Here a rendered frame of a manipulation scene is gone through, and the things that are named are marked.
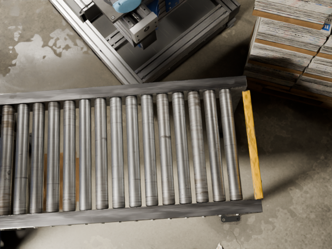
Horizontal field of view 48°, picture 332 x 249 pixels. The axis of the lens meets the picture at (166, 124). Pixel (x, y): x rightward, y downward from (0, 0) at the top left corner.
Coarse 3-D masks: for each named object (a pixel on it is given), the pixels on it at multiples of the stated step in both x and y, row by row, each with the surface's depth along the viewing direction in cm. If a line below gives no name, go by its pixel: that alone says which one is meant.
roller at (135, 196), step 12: (132, 96) 155; (132, 108) 154; (132, 120) 152; (132, 132) 151; (132, 144) 150; (132, 156) 149; (132, 168) 147; (132, 180) 146; (132, 192) 145; (132, 204) 144
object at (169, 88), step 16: (192, 80) 156; (208, 80) 155; (224, 80) 155; (240, 80) 154; (0, 96) 158; (16, 96) 158; (32, 96) 157; (48, 96) 157; (64, 96) 156; (80, 96) 156; (96, 96) 156; (112, 96) 156; (0, 112) 166; (16, 112) 168
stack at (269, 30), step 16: (256, 32) 182; (272, 32) 166; (288, 32) 162; (304, 32) 160; (320, 32) 156; (256, 48) 185; (272, 48) 180; (304, 48) 173; (320, 48) 173; (272, 64) 197; (288, 64) 191; (304, 64) 186; (320, 64) 181; (272, 80) 215; (288, 80) 210; (304, 80) 203; (320, 80) 198; (288, 96) 232; (304, 96) 223
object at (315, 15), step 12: (264, 0) 147; (276, 0) 145; (288, 0) 143; (300, 0) 140; (312, 0) 138; (324, 0) 136; (276, 12) 152; (288, 12) 150; (300, 12) 148; (312, 12) 146; (324, 12) 143
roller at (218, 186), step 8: (208, 96) 153; (208, 104) 153; (208, 112) 152; (216, 112) 153; (208, 120) 151; (216, 120) 151; (208, 128) 151; (216, 128) 150; (208, 136) 150; (216, 136) 149; (208, 144) 150; (216, 144) 148; (208, 152) 150; (216, 152) 147; (216, 160) 147; (216, 168) 146; (216, 176) 145; (216, 184) 144; (216, 192) 144; (224, 192) 145; (216, 200) 143; (224, 200) 143
